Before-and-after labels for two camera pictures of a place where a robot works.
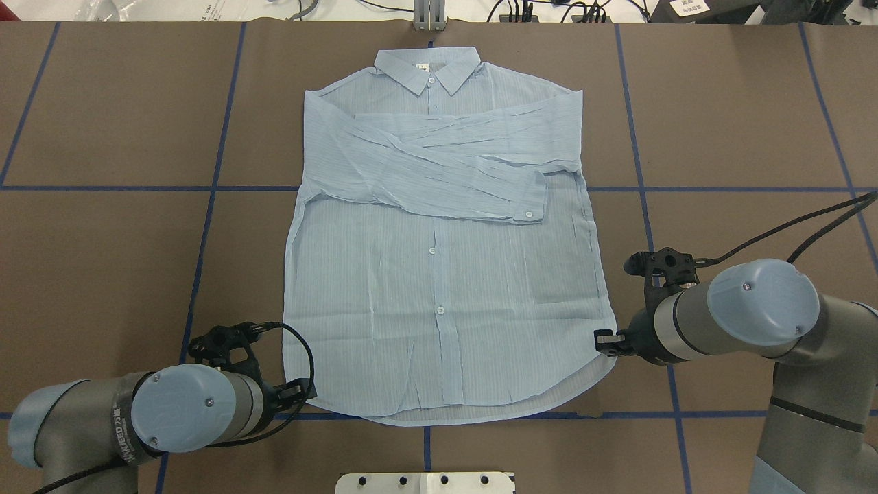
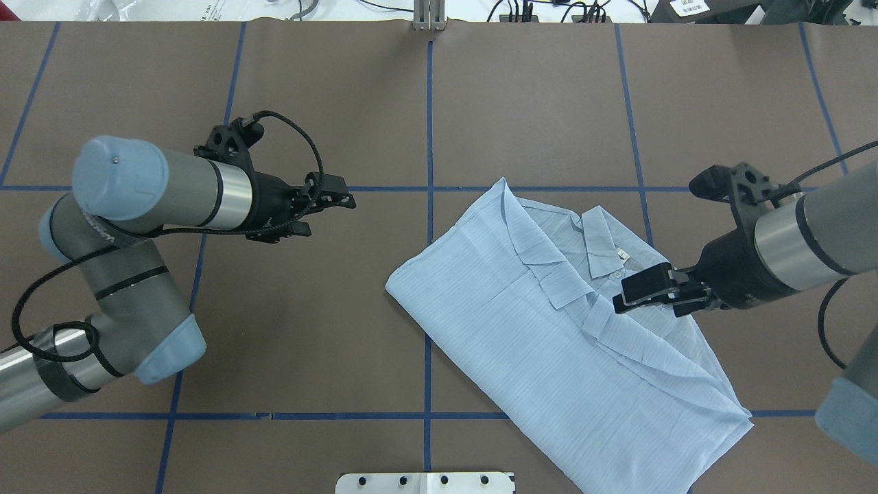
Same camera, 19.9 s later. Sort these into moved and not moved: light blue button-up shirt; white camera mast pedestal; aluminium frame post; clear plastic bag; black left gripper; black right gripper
Moved: light blue button-up shirt; black right gripper; black left gripper
Not moved: clear plastic bag; white camera mast pedestal; aluminium frame post
